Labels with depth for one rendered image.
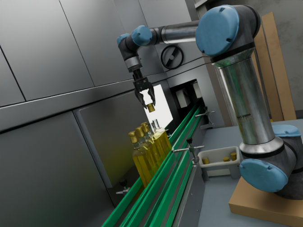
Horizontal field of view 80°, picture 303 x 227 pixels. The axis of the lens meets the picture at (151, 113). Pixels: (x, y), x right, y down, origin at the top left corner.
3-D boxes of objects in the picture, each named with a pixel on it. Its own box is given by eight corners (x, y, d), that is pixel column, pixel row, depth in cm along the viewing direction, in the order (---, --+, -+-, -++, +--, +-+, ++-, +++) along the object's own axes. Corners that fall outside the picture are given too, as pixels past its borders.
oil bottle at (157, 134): (164, 167, 97) (150, 131, 94) (174, 165, 94) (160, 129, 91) (161, 173, 92) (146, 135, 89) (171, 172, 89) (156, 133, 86)
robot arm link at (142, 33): (154, 22, 77) (141, 34, 86) (134, 24, 70) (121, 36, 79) (161, 40, 78) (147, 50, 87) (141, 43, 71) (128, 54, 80)
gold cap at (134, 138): (131, 142, 76) (127, 133, 75) (139, 139, 76) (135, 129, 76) (132, 144, 72) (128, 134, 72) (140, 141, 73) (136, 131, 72)
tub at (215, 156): (203, 164, 110) (198, 151, 109) (242, 159, 100) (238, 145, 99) (198, 181, 95) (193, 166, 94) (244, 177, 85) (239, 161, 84)
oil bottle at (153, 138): (160, 173, 91) (145, 135, 89) (170, 172, 89) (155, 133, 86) (157, 179, 87) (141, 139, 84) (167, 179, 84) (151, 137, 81)
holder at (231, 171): (195, 165, 113) (191, 155, 112) (242, 160, 100) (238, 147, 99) (189, 182, 98) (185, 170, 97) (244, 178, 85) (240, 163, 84)
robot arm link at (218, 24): (303, 172, 55) (251, -6, 48) (288, 204, 47) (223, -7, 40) (261, 167, 65) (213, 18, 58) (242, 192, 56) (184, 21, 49)
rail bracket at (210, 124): (201, 133, 154) (193, 109, 151) (221, 129, 146) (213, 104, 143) (200, 136, 150) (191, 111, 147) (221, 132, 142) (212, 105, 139)
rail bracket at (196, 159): (177, 162, 95) (169, 141, 94) (209, 157, 88) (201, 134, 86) (176, 165, 93) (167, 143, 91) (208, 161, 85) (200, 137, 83)
